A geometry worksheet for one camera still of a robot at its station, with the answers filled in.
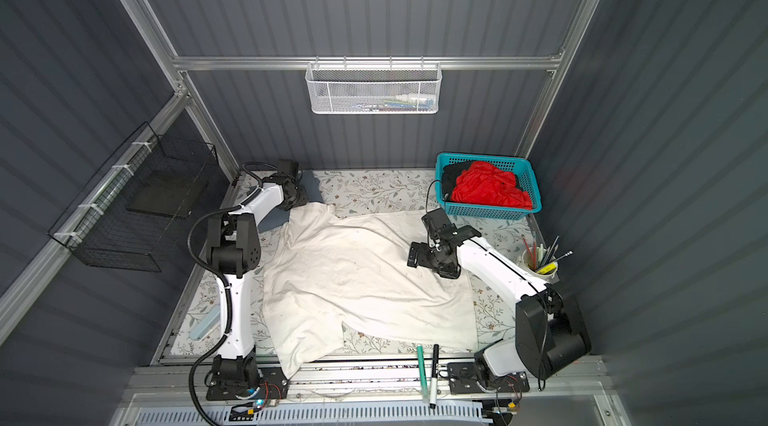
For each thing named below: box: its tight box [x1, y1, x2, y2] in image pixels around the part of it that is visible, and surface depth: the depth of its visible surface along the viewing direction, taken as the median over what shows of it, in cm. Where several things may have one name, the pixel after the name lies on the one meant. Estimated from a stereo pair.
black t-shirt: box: [442, 161, 476, 202], surface depth 117 cm
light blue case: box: [190, 305, 221, 341], surface depth 81 cm
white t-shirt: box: [261, 203, 479, 380], surface depth 90 cm
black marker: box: [429, 343, 439, 409], surface depth 75 cm
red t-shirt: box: [451, 160, 533, 210], surface depth 110 cm
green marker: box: [416, 344, 429, 404], surface depth 76 cm
